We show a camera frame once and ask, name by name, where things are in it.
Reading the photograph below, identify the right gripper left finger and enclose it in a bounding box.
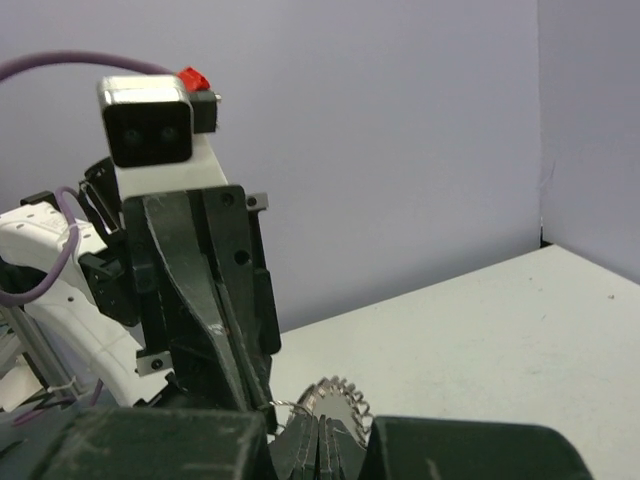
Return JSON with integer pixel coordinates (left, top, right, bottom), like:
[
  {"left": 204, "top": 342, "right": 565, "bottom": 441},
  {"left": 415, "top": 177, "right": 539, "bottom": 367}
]
[{"left": 44, "top": 408, "right": 277, "bottom": 479}]

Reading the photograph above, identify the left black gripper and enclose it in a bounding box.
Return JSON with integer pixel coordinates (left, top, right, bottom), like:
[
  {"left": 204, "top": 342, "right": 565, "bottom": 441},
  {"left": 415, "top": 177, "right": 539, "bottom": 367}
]
[{"left": 122, "top": 185, "right": 280, "bottom": 412}]

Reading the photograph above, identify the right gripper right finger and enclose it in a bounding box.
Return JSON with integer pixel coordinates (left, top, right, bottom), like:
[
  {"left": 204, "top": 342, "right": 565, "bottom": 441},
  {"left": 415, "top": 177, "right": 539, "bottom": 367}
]
[{"left": 359, "top": 416, "right": 593, "bottom": 480}]

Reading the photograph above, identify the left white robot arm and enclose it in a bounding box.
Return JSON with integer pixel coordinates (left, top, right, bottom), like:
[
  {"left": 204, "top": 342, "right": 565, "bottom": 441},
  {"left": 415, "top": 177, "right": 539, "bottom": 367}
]
[{"left": 1, "top": 159, "right": 281, "bottom": 417}]

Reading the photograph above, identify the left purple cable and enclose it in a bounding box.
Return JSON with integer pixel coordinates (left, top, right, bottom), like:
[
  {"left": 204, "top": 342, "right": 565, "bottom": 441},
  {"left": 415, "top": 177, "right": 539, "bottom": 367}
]
[{"left": 0, "top": 49, "right": 176, "bottom": 426}]

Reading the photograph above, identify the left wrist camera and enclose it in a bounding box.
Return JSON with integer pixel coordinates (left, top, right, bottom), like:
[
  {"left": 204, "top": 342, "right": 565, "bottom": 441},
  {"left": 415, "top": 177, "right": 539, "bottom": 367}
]
[{"left": 96, "top": 64, "right": 229, "bottom": 199}]

